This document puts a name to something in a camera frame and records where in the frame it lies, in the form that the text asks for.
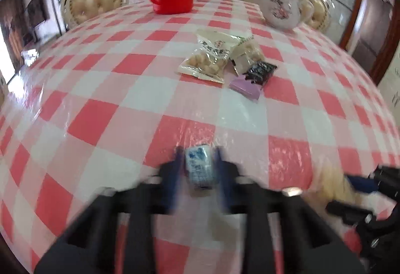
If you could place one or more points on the cream yellow snack packet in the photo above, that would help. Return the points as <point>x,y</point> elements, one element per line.
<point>331,186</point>

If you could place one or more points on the black snack packet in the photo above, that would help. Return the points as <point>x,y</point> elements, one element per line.
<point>259,72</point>

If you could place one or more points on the small clear biscuit packet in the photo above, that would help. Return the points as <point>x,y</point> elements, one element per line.
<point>247,55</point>

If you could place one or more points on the purple snack packet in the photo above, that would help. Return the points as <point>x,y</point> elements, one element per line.
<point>245,86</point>

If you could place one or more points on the white floral ceramic teapot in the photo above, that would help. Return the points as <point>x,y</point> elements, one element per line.
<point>281,8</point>

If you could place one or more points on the dark tall cabinet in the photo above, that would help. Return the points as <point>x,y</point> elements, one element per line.
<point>375,36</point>

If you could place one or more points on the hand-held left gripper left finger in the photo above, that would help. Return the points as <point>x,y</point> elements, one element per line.
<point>172,186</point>

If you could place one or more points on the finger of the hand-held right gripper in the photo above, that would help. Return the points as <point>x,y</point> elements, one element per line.
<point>364,185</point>
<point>347,213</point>

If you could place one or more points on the red white checked tablecloth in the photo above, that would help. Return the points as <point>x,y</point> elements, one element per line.
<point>125,105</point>

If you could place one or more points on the white blue-print snack packet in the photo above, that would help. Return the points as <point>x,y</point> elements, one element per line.
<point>198,164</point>

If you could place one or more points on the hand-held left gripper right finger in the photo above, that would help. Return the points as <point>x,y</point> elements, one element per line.
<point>223,186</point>

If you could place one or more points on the large clear round biscuit packet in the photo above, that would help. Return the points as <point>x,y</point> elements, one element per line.
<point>206,61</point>

